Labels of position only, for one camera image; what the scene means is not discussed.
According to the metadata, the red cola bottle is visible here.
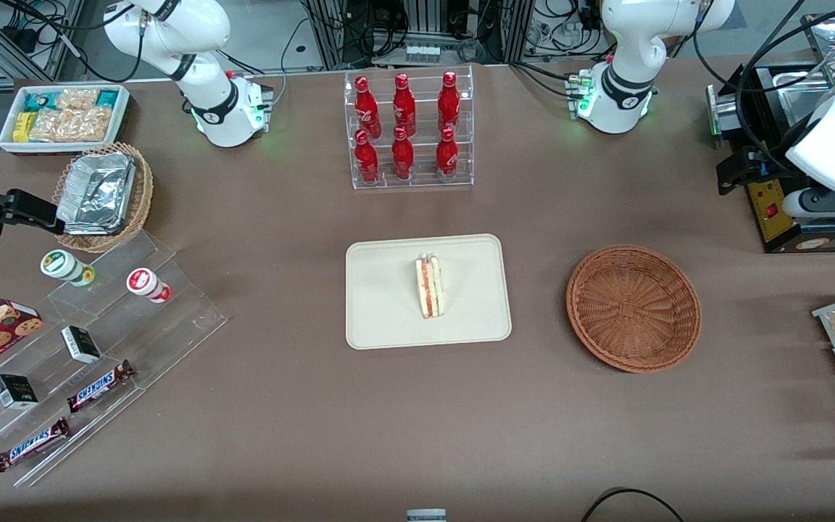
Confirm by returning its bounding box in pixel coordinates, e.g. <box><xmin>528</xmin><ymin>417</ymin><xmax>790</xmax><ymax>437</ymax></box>
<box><xmin>354</xmin><ymin>129</ymin><xmax>380</xmax><ymax>184</ymax></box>
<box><xmin>391</xmin><ymin>126</ymin><xmax>415</xmax><ymax>181</ymax></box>
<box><xmin>437</xmin><ymin>70</ymin><xmax>461</xmax><ymax>135</ymax></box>
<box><xmin>436</xmin><ymin>127</ymin><xmax>459</xmax><ymax>182</ymax></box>
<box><xmin>392</xmin><ymin>72</ymin><xmax>417</xmax><ymax>138</ymax></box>
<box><xmin>354</xmin><ymin>76</ymin><xmax>382</xmax><ymax>140</ymax></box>

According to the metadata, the aluminium foil container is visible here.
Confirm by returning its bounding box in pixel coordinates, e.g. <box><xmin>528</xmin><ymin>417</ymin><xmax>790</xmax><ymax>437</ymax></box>
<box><xmin>57</xmin><ymin>152</ymin><xmax>137</xmax><ymax>236</ymax></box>

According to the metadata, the red lid drink bottle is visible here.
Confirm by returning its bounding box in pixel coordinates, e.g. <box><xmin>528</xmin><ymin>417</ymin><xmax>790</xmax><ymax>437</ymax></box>
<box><xmin>126</xmin><ymin>268</ymin><xmax>173</xmax><ymax>304</ymax></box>

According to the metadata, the black hot dog machine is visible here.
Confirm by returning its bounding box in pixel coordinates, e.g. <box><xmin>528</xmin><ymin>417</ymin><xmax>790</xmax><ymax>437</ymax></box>
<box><xmin>706</xmin><ymin>11</ymin><xmax>835</xmax><ymax>254</ymax></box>

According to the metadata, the clear rice cracker bag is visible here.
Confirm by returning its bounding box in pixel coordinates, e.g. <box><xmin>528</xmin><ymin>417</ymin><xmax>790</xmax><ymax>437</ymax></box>
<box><xmin>30</xmin><ymin>107</ymin><xmax>112</xmax><ymax>143</ymax></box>
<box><xmin>55</xmin><ymin>88</ymin><xmax>99</xmax><ymax>113</ymax></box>

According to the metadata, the green lid drink bottle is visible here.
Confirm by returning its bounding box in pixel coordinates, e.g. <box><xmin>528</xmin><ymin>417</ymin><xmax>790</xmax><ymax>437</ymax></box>
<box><xmin>40</xmin><ymin>249</ymin><xmax>96</xmax><ymax>287</ymax></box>

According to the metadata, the black table cable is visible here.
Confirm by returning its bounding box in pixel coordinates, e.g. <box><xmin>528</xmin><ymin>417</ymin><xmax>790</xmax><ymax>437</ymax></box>
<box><xmin>581</xmin><ymin>487</ymin><xmax>686</xmax><ymax>522</ymax></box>

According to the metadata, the triangular sandwich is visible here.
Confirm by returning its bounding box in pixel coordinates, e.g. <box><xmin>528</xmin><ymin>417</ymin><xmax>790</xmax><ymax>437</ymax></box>
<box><xmin>415</xmin><ymin>252</ymin><xmax>446</xmax><ymax>320</ymax></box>

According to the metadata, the clear acrylic step display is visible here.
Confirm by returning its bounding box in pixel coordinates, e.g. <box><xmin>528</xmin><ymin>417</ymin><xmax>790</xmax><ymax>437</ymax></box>
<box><xmin>0</xmin><ymin>231</ymin><xmax>228</xmax><ymax>488</ymax></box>

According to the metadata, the snickers chocolate bar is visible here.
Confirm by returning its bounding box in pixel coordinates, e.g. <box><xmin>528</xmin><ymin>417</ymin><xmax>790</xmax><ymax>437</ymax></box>
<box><xmin>0</xmin><ymin>418</ymin><xmax>71</xmax><ymax>473</ymax></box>
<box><xmin>66</xmin><ymin>360</ymin><xmax>136</xmax><ymax>414</ymax></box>

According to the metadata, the white rectangular snack bin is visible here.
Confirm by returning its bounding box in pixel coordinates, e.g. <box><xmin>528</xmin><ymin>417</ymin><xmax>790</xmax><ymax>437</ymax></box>
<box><xmin>0</xmin><ymin>83</ymin><xmax>132</xmax><ymax>157</ymax></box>

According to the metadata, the clear acrylic bottle rack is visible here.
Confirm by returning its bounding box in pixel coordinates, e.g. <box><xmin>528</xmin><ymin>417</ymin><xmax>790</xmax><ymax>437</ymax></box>
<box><xmin>344</xmin><ymin>65</ymin><xmax>475</xmax><ymax>191</ymax></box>

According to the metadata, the aluminium frame with cables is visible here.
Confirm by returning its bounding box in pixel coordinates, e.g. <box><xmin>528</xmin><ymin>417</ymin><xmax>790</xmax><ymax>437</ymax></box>
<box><xmin>0</xmin><ymin>0</ymin><xmax>88</xmax><ymax>84</ymax></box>

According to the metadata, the aluminium equipment rack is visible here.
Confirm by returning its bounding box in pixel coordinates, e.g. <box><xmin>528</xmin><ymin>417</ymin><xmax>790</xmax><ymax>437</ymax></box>
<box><xmin>302</xmin><ymin>0</ymin><xmax>534</xmax><ymax>70</ymax></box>

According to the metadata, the small black box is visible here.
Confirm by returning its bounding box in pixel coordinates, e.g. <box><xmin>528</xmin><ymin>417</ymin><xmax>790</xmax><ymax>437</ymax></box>
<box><xmin>61</xmin><ymin>326</ymin><xmax>102</xmax><ymax>365</ymax></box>
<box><xmin>0</xmin><ymin>374</ymin><xmax>39</xmax><ymax>410</ymax></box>

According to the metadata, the light wicker basket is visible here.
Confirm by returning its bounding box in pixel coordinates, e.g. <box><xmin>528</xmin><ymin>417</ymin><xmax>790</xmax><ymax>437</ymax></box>
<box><xmin>51</xmin><ymin>142</ymin><xmax>154</xmax><ymax>254</ymax></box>

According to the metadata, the round brown wicker basket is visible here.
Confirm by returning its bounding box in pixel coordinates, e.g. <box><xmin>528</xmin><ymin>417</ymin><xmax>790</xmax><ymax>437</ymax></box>
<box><xmin>566</xmin><ymin>245</ymin><xmax>702</xmax><ymax>374</ymax></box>

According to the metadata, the stainless steel pan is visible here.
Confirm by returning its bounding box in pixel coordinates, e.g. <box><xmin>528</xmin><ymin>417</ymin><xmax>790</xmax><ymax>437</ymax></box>
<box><xmin>778</xmin><ymin>67</ymin><xmax>835</xmax><ymax>133</ymax></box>

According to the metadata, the beige plastic tray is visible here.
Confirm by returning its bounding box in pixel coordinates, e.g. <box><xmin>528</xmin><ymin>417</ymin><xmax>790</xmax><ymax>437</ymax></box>
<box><xmin>345</xmin><ymin>233</ymin><xmax>512</xmax><ymax>350</ymax></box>

